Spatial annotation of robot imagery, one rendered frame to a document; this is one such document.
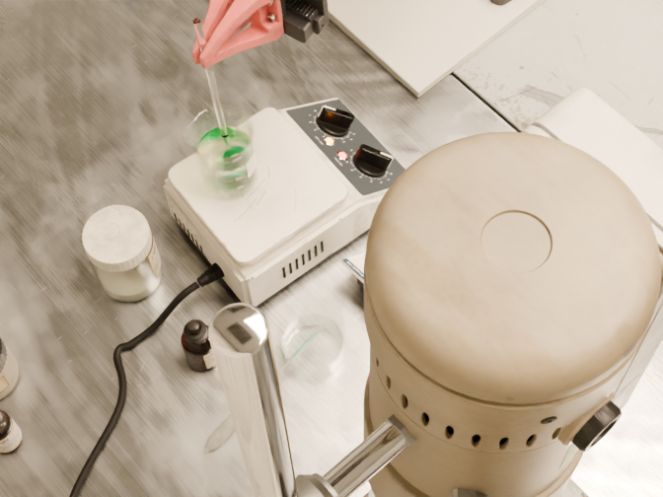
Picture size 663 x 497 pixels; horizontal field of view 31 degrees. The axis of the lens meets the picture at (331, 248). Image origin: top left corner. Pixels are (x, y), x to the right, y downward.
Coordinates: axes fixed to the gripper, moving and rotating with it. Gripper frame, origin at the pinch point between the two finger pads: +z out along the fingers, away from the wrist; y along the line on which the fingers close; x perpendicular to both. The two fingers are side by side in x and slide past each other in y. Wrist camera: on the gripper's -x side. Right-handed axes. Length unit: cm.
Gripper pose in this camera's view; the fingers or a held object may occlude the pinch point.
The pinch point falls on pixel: (204, 53)
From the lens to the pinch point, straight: 91.6
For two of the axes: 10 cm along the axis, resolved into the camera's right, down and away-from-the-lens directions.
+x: 0.5, 4.3, 9.0
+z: -5.6, 7.6, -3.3
